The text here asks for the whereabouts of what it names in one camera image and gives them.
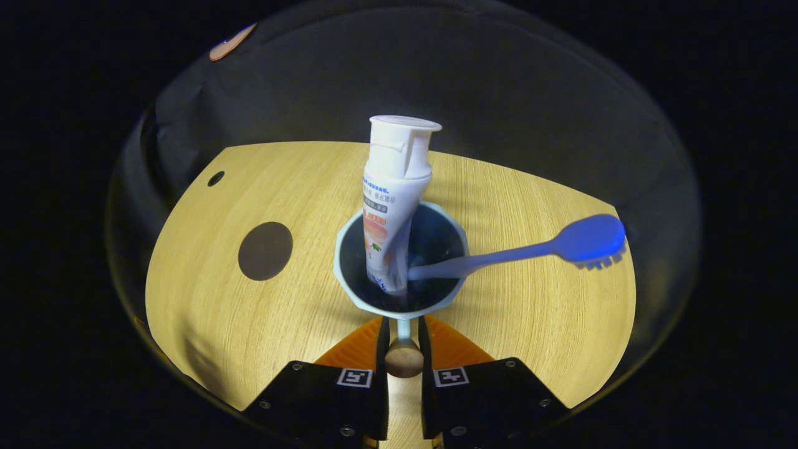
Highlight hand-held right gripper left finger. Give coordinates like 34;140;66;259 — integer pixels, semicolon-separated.
242;315;392;448

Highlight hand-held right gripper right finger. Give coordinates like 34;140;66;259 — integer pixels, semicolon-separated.
418;315;571;448

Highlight pale blue cup wooden handle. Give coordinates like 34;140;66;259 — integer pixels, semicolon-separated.
332;201;469;379

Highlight dark round coaster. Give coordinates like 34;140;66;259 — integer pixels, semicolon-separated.
238;221;294;282

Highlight white toothpaste tube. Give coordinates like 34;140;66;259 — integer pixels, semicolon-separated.
362;115;443;295

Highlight white toothbrush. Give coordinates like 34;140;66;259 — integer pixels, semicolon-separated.
408;214;627;281

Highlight wooden desktop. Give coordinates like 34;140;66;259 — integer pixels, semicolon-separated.
145;141;638;449

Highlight black backdrop cloth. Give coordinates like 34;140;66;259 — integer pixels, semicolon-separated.
106;0;702;400

